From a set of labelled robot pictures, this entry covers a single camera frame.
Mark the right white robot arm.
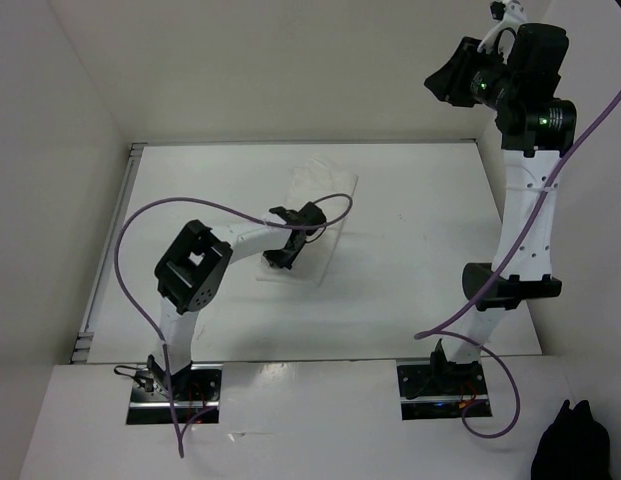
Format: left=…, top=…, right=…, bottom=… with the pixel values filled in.
left=424, top=20, right=577, bottom=393

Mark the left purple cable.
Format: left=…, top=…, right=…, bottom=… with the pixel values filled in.
left=113, top=193, right=354, bottom=460

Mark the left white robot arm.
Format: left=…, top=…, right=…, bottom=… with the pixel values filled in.
left=147, top=202, right=327, bottom=400

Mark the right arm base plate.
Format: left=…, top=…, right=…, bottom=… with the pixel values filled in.
left=396, top=361, right=492, bottom=421

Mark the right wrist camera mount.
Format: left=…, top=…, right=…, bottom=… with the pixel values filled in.
left=477, top=0, right=528, bottom=54

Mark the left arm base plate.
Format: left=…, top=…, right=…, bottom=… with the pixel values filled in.
left=113, top=363, right=222, bottom=426

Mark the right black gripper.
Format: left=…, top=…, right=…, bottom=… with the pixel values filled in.
left=423, top=35, right=519, bottom=110

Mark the white pleated skirt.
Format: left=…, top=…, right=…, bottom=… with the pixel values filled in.
left=256, top=158, right=358, bottom=286

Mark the aluminium table frame rail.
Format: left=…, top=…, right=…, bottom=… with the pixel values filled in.
left=69, top=142, right=147, bottom=365

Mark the black cloth bag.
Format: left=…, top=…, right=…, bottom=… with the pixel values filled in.
left=530, top=400, right=611, bottom=479

